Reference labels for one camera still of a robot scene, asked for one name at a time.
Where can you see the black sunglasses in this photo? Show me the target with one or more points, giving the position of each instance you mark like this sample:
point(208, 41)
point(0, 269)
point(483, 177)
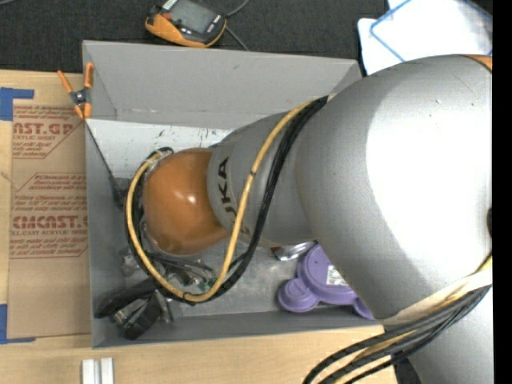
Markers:
point(140, 318)

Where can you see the silver and red metal object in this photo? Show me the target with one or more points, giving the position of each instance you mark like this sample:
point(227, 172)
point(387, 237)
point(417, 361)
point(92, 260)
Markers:
point(290, 251)

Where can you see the purple plastic toy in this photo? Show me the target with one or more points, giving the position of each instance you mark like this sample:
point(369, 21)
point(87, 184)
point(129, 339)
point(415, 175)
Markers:
point(316, 274)

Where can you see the brown cardboard board, red print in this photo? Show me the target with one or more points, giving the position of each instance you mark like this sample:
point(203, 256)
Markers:
point(48, 286)

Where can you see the grey metal bin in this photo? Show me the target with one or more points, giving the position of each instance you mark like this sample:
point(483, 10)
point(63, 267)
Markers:
point(168, 82)

